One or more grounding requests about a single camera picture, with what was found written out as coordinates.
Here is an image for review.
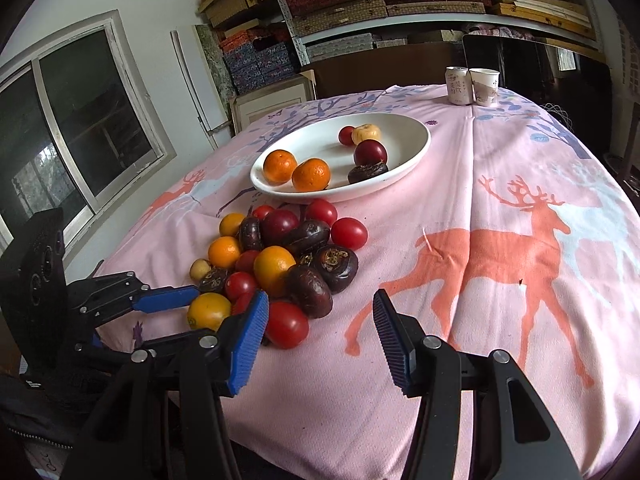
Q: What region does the orange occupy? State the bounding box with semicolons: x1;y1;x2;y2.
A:
263;149;299;185
207;236;243;270
291;158;332;193
253;245;297;299
187;292;232;332
219;212;247;238

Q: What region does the dark clothing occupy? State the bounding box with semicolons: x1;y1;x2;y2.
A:
0;374;101;480

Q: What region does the grey metal shelf rack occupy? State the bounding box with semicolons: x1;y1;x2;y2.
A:
262;0;608;73

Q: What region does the stack of blue patterned boxes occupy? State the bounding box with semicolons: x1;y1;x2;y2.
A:
220;29;302;96

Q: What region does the pale wooden picture frame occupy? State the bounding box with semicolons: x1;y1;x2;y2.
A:
229;71;318;135

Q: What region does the white oval plate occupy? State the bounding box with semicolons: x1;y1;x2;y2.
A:
249;112;432;205

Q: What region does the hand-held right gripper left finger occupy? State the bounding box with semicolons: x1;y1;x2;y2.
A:
60;290;270;480

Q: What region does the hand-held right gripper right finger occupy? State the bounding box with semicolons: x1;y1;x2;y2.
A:
372;289;581;480

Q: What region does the white paper cup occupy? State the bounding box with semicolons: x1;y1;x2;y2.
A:
469;68;501;107

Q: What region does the dark red plum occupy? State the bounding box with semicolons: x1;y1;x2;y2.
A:
260;209;300;248
353;140;389;167

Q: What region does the green marbled panel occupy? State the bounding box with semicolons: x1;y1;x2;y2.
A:
195;24;237;107

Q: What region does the stack of woven flat boxes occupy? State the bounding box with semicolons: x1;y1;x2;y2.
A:
272;0;601;61

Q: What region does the white leaning board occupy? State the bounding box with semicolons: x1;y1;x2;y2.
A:
170;27;236;137

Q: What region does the sliding glass window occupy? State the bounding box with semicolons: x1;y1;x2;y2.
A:
0;10;177;261

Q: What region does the dark purple water chestnut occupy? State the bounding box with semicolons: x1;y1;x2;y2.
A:
283;220;331;258
347;162;389;185
310;245;359;294
285;265;333;319
198;267;231;295
238;216;264;253

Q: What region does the white drink can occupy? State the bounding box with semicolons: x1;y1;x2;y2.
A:
445;66;473;106

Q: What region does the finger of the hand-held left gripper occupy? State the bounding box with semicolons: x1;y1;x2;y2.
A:
65;271;201;327
72;327;151;368

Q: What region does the pink deer-print tablecloth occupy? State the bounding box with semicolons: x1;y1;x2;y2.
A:
92;82;640;480

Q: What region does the brown wooden cabinet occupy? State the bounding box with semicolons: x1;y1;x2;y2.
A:
312;41;467;99

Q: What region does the pile of mixed fruit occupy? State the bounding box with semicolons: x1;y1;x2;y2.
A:
224;198;369;350

